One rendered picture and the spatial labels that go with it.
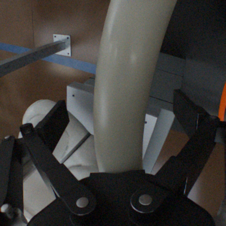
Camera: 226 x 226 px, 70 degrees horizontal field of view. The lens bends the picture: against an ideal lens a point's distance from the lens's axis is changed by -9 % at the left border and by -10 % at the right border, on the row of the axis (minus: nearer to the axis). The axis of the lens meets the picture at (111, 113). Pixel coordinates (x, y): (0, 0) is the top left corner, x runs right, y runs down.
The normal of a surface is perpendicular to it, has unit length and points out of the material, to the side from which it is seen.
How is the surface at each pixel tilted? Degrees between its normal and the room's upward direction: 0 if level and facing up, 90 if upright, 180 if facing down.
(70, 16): 0
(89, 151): 82
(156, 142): 0
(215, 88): 0
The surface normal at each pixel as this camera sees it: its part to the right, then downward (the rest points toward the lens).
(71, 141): 0.37, -0.18
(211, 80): -0.40, 0.51
